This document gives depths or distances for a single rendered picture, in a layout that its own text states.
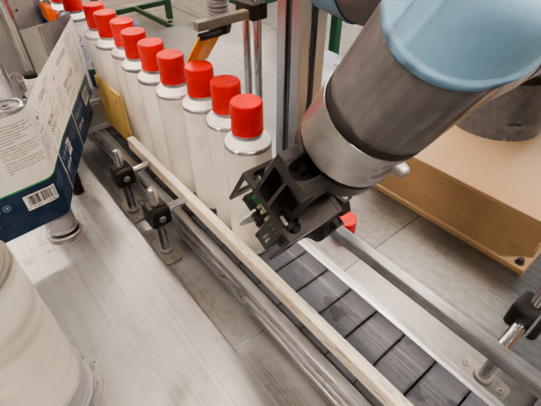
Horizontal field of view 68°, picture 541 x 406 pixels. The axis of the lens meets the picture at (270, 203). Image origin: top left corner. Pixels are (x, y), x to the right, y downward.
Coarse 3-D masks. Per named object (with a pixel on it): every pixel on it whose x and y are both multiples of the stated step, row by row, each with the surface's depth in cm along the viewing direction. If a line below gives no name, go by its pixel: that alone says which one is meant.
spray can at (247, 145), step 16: (240, 96) 40; (256, 96) 40; (240, 112) 39; (256, 112) 39; (240, 128) 40; (256, 128) 40; (224, 144) 42; (240, 144) 41; (256, 144) 41; (240, 160) 41; (256, 160) 41; (240, 176) 43; (240, 208) 46; (256, 240) 49
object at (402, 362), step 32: (288, 256) 51; (320, 288) 48; (352, 320) 44; (384, 320) 44; (320, 352) 43; (384, 352) 42; (416, 352) 42; (352, 384) 41; (416, 384) 39; (448, 384) 39
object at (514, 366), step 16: (352, 240) 42; (368, 256) 41; (384, 272) 40; (400, 272) 39; (400, 288) 39; (416, 288) 38; (432, 304) 36; (448, 304) 36; (448, 320) 36; (464, 320) 35; (464, 336) 35; (480, 336) 34; (480, 352) 34; (496, 352) 33; (512, 352) 33; (512, 368) 32; (528, 368) 32; (528, 384) 32
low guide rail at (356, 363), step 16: (144, 160) 63; (160, 176) 60; (176, 192) 57; (192, 208) 54; (208, 208) 53; (208, 224) 52; (224, 224) 51; (224, 240) 50; (240, 240) 49; (240, 256) 48; (256, 256) 47; (256, 272) 46; (272, 272) 45; (272, 288) 45; (288, 288) 43; (288, 304) 43; (304, 304) 42; (304, 320) 42; (320, 320) 40; (320, 336) 40; (336, 336) 39; (336, 352) 39; (352, 352) 38; (352, 368) 38; (368, 368) 37; (368, 384) 37; (384, 384) 36; (384, 400) 36; (400, 400) 35
